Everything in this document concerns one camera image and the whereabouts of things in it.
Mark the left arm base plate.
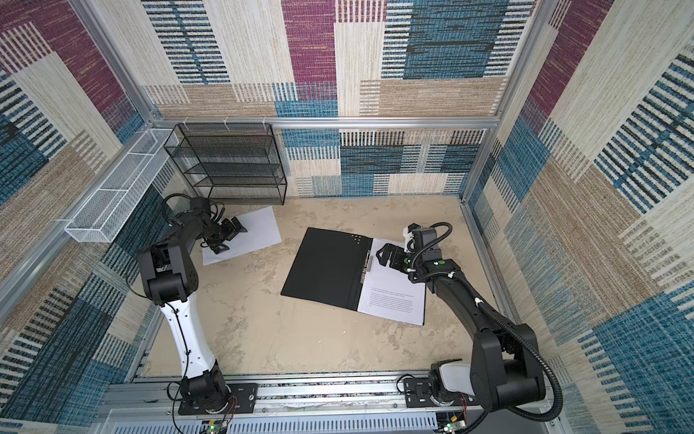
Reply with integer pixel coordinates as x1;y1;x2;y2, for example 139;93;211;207
175;383;258;417

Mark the orange black file folder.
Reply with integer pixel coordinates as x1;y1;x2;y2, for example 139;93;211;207
280;227;375;312

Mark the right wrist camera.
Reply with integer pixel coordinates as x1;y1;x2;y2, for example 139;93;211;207
404;224;437;253

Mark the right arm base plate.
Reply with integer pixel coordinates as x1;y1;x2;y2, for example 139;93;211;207
396;374;478;408

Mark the white wire mesh basket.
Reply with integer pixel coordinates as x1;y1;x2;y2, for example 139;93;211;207
65;128;172;243

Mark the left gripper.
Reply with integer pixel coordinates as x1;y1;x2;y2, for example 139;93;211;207
202;218;247;255

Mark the silver folder clip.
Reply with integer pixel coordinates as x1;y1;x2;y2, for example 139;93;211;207
363;250;373;276

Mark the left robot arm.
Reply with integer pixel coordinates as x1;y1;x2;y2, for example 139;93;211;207
137;193;247;413

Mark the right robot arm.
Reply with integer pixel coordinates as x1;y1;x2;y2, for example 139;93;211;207
375;222;546;412

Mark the black wire mesh shelf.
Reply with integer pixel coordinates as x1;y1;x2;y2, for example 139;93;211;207
164;123;287;205

